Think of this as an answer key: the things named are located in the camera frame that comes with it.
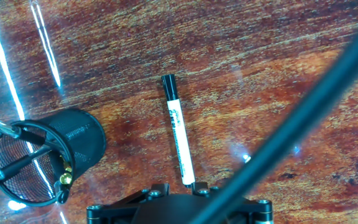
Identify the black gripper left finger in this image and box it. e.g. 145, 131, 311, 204
86, 182, 170, 224

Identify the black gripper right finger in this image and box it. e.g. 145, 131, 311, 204
192, 182, 273, 224

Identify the white marker pen black cap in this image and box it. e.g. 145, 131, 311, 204
161, 73, 196, 187

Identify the black pen clear end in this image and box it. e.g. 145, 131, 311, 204
53, 182, 71, 205

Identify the black pen gold end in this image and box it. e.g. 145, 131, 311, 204
50, 152, 73, 185

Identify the black mesh pen holder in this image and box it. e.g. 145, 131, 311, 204
0, 108, 108, 207

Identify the black pen silver clip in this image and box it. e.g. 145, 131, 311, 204
0, 146, 52, 195

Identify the black pen clear cap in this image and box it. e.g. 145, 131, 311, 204
0, 116, 48, 147

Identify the wood grain table mat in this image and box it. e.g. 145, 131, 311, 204
0, 0, 358, 224

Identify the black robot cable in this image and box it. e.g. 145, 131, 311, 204
191, 12, 358, 224

